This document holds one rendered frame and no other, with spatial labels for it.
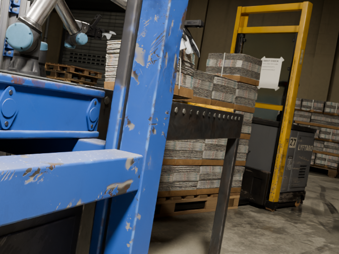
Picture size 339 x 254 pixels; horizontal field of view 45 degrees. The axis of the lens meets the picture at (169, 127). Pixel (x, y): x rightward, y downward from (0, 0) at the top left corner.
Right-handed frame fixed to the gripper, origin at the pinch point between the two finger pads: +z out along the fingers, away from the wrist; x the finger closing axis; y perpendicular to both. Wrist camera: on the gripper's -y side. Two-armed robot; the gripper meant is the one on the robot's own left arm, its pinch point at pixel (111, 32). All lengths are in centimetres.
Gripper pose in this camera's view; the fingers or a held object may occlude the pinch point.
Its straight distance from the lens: 300.4
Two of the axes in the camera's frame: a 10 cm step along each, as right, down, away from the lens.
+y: -2.4, 9.6, 1.6
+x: 6.0, 2.7, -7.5
